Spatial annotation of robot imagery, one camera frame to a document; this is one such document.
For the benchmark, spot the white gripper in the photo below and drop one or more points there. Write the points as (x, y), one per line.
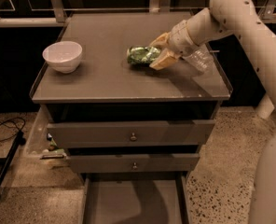
(179, 39)

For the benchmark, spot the green soda can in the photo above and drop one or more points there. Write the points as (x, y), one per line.
(137, 55)

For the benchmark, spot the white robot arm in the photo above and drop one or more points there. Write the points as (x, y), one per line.
(220, 19)

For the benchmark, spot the grey top drawer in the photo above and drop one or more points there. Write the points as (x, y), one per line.
(111, 124)

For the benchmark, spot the grey drawer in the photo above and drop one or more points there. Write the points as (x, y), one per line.
(141, 198)
(111, 124)
(120, 159)

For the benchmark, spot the grey drawer cabinet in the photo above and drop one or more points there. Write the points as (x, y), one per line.
(104, 75)

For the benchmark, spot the brass top drawer knob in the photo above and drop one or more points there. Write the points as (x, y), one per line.
(133, 137)

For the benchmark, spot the grey middle drawer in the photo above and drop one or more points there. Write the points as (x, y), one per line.
(120, 159)

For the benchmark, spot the grey bottom drawer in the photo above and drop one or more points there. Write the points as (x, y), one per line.
(141, 198)

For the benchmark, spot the clear plastic water bottle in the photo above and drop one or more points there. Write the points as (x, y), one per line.
(200, 59)

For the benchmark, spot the white ceramic bowl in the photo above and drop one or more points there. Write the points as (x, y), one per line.
(64, 56)

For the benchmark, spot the clutter beside cabinet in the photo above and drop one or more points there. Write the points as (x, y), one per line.
(53, 151)

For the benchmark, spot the black stand leg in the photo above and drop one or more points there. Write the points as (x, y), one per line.
(5, 162)

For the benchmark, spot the metal railing frame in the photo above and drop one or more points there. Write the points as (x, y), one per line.
(57, 13)

